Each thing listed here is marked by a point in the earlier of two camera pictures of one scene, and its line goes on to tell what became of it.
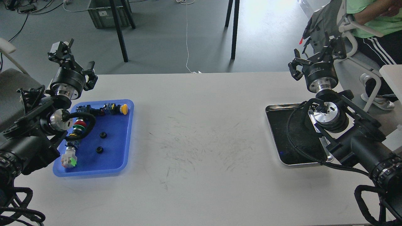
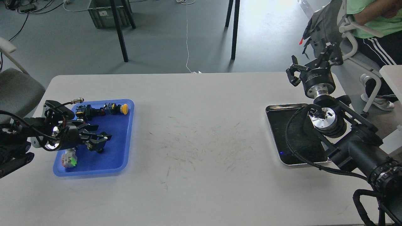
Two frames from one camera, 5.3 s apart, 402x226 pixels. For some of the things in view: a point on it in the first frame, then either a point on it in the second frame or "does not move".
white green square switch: [69, 159] does not move
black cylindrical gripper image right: [321, 76] to [318, 81]
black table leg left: [113, 5] does not move
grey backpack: [323, 25] does not move
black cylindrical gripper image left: [69, 81] to [70, 137]
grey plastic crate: [101, 12] does not move
